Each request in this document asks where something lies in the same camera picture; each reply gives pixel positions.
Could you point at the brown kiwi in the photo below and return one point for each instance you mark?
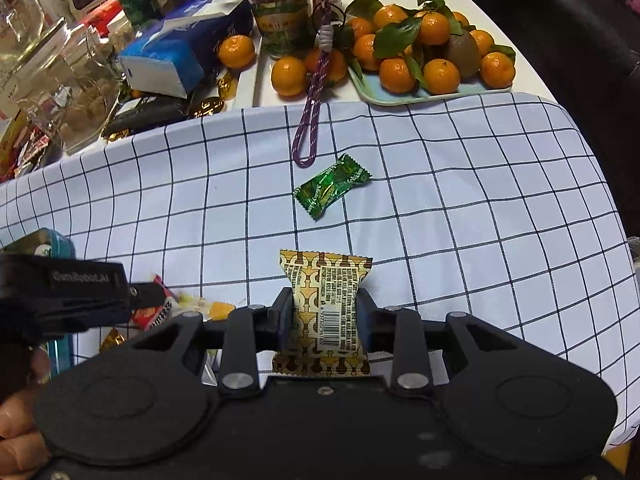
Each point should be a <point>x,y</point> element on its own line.
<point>462,52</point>

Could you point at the white checked tablecloth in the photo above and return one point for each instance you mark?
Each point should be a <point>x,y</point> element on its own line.
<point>450,210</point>

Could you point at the glass jar with green label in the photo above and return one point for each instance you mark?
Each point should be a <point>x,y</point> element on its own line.
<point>280,22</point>

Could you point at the single tangerine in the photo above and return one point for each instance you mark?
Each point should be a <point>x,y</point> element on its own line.
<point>288,76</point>
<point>336,66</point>
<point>236,51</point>

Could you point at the blue tin box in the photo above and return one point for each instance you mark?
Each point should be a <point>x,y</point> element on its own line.
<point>62,247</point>

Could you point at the black flat packet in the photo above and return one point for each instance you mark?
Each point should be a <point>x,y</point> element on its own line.
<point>150,112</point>

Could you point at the blue tissue pack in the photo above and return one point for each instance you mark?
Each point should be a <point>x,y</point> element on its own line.
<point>170,55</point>

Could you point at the heap of red snack wrappers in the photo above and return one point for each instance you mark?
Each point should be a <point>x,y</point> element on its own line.
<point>25,150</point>

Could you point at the pile of tangerines with leaves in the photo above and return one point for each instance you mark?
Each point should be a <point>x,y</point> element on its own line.
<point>440,75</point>

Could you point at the yellow orange snack packet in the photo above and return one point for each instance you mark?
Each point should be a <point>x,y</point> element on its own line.
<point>220,309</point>

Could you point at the yellow brown patterned snack packet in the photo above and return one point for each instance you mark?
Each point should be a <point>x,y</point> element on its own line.
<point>325,280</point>

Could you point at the red and white snack packet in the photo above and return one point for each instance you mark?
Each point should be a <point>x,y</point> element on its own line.
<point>160,317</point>

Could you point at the person's left hand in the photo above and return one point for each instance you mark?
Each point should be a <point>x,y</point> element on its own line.
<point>20,410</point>

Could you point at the black leather sofa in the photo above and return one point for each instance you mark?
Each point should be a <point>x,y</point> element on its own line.
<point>575,35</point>

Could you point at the large clear glass jar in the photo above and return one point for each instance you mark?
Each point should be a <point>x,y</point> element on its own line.
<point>85,110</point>

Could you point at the light blue tray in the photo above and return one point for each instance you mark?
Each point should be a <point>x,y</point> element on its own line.
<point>450,97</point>

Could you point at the green drink can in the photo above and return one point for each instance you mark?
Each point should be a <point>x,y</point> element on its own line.
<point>137,5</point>

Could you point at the green candy wrapper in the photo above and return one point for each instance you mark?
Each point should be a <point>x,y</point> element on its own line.
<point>330,185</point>

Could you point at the gold foil candy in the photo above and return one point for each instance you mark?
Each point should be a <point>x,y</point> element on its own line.
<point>227,87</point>
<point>207,108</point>

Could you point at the clear glass bowl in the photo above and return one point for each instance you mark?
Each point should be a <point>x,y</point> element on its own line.
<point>20,25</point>

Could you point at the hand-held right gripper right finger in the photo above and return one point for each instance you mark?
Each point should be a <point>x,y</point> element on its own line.
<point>365,330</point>

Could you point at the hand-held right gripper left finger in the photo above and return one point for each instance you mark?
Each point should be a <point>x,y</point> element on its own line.
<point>287,330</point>

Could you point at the white tray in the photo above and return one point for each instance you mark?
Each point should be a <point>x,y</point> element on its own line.
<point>262,91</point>

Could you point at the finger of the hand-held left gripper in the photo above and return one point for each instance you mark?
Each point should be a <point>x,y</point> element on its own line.
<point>147,295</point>

